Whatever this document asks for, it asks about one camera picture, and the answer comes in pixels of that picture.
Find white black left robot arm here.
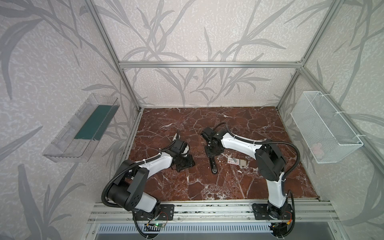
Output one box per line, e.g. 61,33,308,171
101,134,195,216

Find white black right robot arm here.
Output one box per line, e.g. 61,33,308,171
201,126,301,219

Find green circuit board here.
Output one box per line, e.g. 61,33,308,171
145,222,167,232

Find pink object in basket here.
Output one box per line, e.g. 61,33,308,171
311,143,325,159

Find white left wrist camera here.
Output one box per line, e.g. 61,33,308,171
182,144,190,155

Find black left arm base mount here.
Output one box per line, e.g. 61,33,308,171
133,204,175,221

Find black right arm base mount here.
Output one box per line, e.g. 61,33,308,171
252,202,294,221

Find clear plastic wall tray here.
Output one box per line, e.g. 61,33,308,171
43,94,120,163

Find white wire mesh basket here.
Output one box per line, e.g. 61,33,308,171
291,91,364,164

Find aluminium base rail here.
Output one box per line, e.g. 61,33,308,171
82,198,348,240

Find aluminium frame profiles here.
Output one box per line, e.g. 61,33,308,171
93,1,384,218

